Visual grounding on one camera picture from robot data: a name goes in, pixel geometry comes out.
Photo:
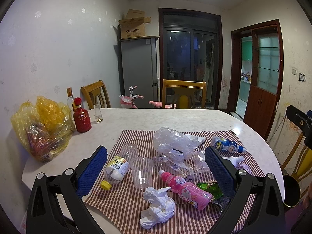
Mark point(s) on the green snack wrapper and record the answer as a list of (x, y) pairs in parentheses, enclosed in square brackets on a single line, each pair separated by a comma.
[(220, 200)]

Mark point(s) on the dark sliding glass door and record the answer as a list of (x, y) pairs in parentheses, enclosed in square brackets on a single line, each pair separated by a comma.
[(191, 49)]

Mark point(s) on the wall sticker notice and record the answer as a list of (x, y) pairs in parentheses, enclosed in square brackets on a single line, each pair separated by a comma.
[(302, 77)]

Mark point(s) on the white tissue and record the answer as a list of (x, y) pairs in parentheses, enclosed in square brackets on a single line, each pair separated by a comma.
[(161, 207)]

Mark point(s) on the yellow plastic bag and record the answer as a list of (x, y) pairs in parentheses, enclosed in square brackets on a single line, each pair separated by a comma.
[(44, 129)]

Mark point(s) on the Galanz cardboard box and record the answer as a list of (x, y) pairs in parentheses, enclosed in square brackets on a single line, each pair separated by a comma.
[(134, 24)]

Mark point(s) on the clear plastic cup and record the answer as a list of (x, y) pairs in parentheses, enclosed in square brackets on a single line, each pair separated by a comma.
[(141, 168)]

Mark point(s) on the red striped cloth mat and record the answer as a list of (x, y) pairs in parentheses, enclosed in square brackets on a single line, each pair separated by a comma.
[(122, 203)]

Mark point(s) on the white wall switch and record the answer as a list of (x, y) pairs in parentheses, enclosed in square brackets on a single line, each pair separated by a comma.
[(293, 70)]

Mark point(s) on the right wooden chair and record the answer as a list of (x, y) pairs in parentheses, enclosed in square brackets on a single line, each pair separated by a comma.
[(302, 154)]

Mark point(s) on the blue white drink bottle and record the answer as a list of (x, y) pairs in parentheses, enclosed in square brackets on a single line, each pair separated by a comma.
[(225, 145)]

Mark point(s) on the left wooden chair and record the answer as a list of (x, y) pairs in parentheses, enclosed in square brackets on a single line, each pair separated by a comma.
[(96, 94)]

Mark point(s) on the black gold trash bin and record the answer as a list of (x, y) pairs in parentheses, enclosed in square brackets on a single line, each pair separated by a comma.
[(292, 192)]

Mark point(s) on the middle wooden chair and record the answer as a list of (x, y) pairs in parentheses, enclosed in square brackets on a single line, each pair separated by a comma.
[(184, 93)]

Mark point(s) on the clear printed plastic bag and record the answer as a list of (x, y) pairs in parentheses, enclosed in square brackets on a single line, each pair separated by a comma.
[(194, 169)]

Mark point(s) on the clear bottle with cork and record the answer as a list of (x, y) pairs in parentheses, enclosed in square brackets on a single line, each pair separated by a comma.
[(70, 100)]

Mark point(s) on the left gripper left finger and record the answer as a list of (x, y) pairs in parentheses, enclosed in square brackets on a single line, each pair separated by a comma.
[(56, 205)]

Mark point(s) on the purple snack wrapper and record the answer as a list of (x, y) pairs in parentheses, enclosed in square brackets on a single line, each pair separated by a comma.
[(239, 163)]

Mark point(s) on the grey refrigerator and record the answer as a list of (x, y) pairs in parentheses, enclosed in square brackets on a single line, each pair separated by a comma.
[(139, 67)]

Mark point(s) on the wooden chair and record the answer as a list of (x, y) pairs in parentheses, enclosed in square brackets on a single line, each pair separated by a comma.
[(184, 93), (302, 154), (96, 94)]

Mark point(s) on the pink drink bottle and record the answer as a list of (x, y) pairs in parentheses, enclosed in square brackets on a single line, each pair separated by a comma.
[(187, 191)]

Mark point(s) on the clear bottle yellow cap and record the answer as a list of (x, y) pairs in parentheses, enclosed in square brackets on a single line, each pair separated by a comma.
[(118, 166)]

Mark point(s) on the brown wooden kitchen door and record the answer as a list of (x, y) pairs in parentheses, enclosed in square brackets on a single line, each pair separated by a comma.
[(266, 76)]

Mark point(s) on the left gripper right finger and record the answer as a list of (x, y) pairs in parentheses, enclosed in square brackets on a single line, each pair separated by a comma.
[(267, 213)]

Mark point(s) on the small clear glass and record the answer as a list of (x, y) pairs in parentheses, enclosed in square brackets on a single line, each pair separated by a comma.
[(98, 114)]

